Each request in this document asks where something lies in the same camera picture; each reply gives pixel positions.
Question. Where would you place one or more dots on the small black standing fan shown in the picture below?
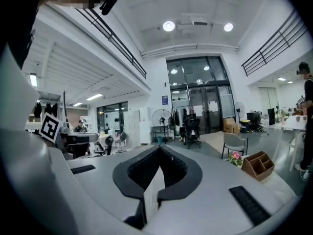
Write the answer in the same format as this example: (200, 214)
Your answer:
(239, 109)

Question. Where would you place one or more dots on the blue wall poster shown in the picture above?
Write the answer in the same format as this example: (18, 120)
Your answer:
(165, 100)

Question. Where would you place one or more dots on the white table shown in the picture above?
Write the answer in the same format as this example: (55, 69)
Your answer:
(294, 125)

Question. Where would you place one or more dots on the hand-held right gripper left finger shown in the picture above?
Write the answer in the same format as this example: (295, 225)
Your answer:
(97, 177)

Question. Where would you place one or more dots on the glass entrance door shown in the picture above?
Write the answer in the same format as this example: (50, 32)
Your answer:
(200, 94)

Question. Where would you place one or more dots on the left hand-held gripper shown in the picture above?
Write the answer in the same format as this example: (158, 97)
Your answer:
(50, 127)

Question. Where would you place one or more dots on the black balcony railing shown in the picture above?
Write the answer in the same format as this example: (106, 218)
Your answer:
(274, 43)
(115, 39)

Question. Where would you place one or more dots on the brown wooden desk organizer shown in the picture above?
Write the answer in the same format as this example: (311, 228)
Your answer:
(256, 166)

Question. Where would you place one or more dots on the black armrest office chair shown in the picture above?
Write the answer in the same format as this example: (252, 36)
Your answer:
(108, 144)

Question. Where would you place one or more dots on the white locker cabinet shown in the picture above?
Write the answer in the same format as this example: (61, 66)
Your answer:
(133, 126)

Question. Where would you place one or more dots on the ceiling air conditioner unit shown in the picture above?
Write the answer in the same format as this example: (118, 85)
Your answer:
(195, 24)

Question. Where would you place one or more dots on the round ceiling lamp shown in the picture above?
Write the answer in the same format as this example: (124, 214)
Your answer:
(228, 27)
(168, 26)

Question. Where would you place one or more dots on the brown cardboard box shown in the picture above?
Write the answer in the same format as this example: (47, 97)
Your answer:
(231, 126)

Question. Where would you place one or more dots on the green waste bin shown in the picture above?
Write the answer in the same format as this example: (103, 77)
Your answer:
(159, 139)

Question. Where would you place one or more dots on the potted pink flower plant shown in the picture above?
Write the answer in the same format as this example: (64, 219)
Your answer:
(235, 157)

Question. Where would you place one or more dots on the grey dining chair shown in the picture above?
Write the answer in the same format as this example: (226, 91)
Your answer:
(233, 141)

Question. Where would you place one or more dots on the person's black shirt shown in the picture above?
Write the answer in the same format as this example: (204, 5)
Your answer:
(22, 33)

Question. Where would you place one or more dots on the yellow and black bin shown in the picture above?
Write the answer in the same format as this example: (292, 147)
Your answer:
(245, 126)

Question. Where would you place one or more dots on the black head-worn camera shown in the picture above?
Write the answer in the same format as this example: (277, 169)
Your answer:
(110, 2)

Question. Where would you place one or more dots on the clothes rack with dark coats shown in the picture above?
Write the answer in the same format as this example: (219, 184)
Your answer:
(177, 117)

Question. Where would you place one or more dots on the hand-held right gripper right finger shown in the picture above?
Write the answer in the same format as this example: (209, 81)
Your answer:
(220, 192)

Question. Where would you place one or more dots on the black tower speaker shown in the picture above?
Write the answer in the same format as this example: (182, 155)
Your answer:
(271, 116)

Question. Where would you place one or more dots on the large black standing fan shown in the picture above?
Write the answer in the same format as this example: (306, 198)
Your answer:
(161, 119)

